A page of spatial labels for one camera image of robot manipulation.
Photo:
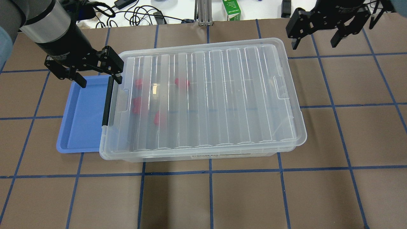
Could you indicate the blue plastic tray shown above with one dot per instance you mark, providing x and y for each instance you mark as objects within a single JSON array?
[{"x": 81, "y": 125}]

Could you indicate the black box latch handle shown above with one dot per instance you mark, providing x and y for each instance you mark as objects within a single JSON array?
[{"x": 107, "y": 105}]

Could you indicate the clear plastic box lid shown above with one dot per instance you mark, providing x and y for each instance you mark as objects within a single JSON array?
[{"x": 241, "y": 97}]

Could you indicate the red block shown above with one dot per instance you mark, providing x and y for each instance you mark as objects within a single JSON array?
[
  {"x": 157, "y": 118},
  {"x": 182, "y": 83},
  {"x": 136, "y": 105},
  {"x": 138, "y": 84}
]

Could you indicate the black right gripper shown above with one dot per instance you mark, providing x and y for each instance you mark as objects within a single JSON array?
[{"x": 334, "y": 13}]

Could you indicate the clear plastic storage box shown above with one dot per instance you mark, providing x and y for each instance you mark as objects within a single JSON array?
[{"x": 206, "y": 155}]

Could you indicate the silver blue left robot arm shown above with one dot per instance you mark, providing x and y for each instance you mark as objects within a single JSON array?
[{"x": 50, "y": 27}]

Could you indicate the aluminium frame post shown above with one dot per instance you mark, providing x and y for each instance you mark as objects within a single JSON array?
[{"x": 203, "y": 12}]

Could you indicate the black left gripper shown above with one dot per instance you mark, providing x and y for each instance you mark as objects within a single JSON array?
[{"x": 67, "y": 42}]

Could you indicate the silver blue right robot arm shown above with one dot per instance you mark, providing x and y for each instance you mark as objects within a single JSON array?
[{"x": 381, "y": 6}]

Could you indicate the green white carton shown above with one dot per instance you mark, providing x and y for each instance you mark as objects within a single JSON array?
[{"x": 231, "y": 10}]

